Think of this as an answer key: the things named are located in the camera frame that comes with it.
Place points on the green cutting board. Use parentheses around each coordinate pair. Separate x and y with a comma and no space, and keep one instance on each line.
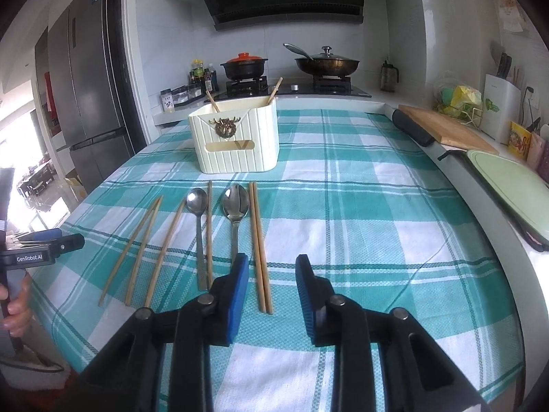
(510,189)

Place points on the black tray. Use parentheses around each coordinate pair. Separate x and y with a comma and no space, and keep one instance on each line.
(489,195)

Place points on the black wok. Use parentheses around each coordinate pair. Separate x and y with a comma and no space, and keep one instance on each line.
(328,68)

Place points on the yellow printed packet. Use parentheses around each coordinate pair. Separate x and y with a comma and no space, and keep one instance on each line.
(520,138)

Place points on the wooden tray with items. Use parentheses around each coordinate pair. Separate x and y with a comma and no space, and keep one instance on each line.
(446,128)

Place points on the cardboard box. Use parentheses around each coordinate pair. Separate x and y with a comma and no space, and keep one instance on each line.
(73,189)

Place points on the clear seasoning box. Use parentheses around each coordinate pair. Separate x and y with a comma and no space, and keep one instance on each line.
(186,94)

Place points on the white wall socket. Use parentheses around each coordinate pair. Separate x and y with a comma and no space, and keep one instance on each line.
(530,96)

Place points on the teal white checked tablecloth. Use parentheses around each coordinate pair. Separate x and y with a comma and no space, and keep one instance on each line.
(343,180)

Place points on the white knife block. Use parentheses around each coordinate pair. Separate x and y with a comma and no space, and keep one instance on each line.
(499,111)

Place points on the paper wall calendar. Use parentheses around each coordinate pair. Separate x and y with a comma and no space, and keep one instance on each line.
(510,8)

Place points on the dark sauce bottle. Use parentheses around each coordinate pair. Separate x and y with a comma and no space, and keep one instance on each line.
(209,79)

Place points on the steel spoon large bowl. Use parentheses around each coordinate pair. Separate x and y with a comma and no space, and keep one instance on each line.
(236,204)

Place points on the cream ribbed utensil holder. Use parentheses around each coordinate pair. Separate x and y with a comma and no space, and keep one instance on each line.
(240,154)

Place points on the steel spoon small bowl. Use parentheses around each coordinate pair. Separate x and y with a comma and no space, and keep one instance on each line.
(197,201)

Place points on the dark wooden furniture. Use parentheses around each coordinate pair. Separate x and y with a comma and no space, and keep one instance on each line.
(34,185)

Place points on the glass wok lid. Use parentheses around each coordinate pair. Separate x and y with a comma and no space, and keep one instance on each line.
(328,55)

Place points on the grey steel refrigerator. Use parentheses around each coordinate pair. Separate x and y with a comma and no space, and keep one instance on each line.
(85,73)

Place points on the yellow cap sauce bottle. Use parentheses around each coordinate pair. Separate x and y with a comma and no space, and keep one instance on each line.
(198,71)

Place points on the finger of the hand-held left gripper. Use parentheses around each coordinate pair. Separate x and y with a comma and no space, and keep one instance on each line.
(70,243)
(45,235)

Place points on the black pan on stove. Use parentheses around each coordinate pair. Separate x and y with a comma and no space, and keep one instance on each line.
(244,66)

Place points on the dark glass kettle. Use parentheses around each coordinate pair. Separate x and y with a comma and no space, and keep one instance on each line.
(388,77)

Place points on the black cylindrical roll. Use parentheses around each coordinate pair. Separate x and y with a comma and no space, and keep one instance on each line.
(414,128)

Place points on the yellow green cloth bundle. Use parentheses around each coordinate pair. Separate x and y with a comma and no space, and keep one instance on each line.
(461,96)

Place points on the person's left hand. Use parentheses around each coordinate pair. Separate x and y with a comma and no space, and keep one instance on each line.
(20,307)

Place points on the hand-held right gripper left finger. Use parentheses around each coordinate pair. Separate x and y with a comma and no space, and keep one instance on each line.
(238,300)

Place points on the wooden chopstick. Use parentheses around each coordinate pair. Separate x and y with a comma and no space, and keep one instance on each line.
(165,253)
(143,252)
(209,231)
(261,244)
(131,251)
(212,101)
(275,90)
(256,244)

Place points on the pink container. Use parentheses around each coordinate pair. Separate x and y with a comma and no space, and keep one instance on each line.
(539,151)

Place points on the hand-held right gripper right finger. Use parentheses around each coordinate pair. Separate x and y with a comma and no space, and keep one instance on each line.
(306,304)

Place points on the spice jar white label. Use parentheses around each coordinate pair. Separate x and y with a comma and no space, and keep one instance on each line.
(166,101)

